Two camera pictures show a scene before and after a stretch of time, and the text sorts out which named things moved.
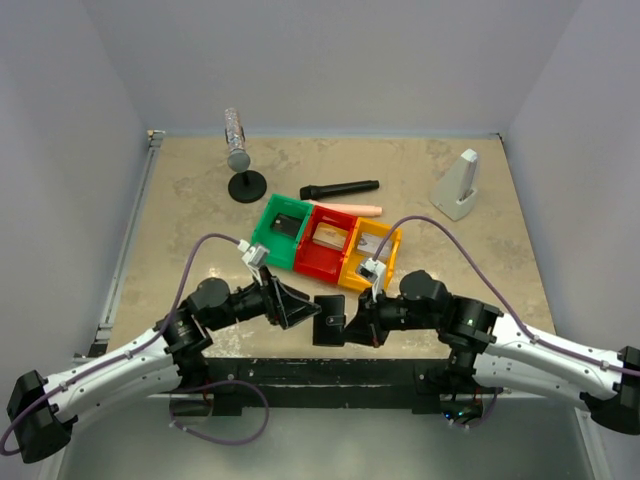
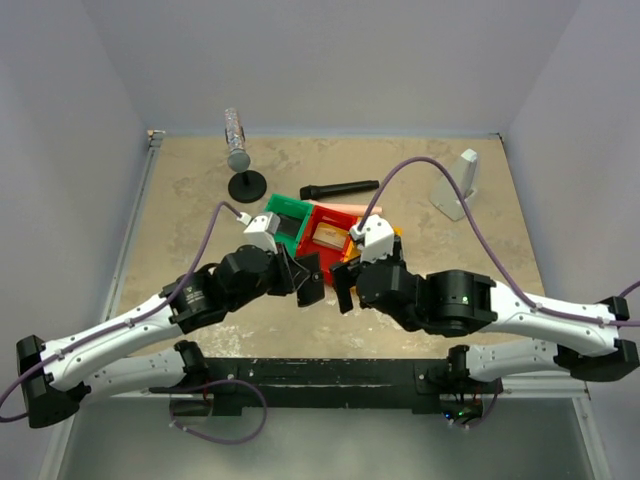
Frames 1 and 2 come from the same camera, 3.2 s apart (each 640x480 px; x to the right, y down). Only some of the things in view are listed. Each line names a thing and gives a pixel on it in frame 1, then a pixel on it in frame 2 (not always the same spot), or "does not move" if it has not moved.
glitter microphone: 238,158 does not move
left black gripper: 283,305 to 292,274
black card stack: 286,225 does not move
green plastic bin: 282,248 does not move
